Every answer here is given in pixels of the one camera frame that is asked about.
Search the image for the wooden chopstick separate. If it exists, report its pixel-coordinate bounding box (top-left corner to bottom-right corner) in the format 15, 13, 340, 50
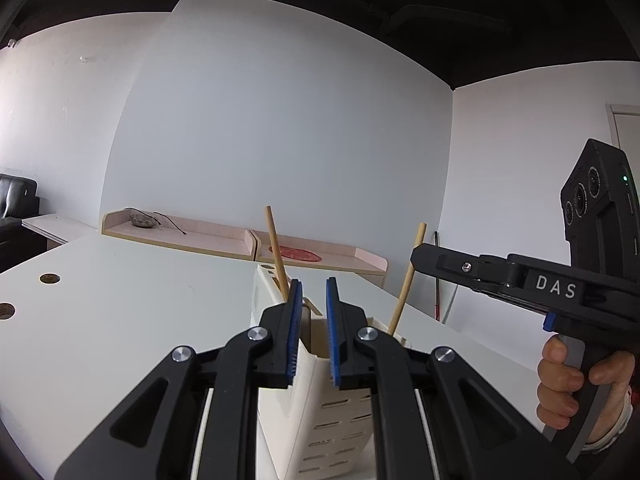
387, 222, 427, 335

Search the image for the cream plastic utensil holder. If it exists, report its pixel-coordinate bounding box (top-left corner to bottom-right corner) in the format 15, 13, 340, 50
256, 266, 396, 479

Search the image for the light wooden chopstick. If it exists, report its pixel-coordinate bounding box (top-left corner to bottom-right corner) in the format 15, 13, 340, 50
265, 205, 290, 301

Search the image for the person right hand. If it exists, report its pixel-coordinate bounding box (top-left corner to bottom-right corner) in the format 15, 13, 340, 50
537, 336, 636, 444

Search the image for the red round mat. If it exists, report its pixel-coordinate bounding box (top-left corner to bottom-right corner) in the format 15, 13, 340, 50
280, 246, 322, 263

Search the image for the black leather sofa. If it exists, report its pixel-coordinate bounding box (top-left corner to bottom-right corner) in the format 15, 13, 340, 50
1, 174, 46, 271

